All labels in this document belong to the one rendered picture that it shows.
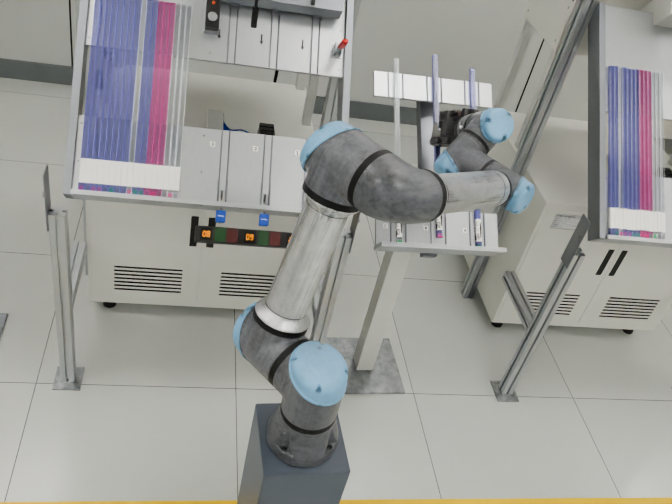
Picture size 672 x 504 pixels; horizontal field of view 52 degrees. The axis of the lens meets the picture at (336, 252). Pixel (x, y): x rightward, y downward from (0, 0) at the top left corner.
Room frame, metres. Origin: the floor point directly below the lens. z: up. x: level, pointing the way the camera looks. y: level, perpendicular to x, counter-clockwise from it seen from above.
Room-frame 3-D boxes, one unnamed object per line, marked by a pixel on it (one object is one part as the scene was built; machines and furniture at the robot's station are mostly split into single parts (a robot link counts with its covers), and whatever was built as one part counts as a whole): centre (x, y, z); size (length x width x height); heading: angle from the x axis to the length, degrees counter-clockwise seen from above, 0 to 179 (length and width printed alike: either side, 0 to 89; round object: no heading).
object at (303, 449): (0.92, -0.02, 0.60); 0.15 x 0.15 x 0.10
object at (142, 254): (2.03, 0.51, 0.31); 0.70 x 0.65 x 0.62; 106
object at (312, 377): (0.93, -0.02, 0.72); 0.13 x 0.12 x 0.14; 52
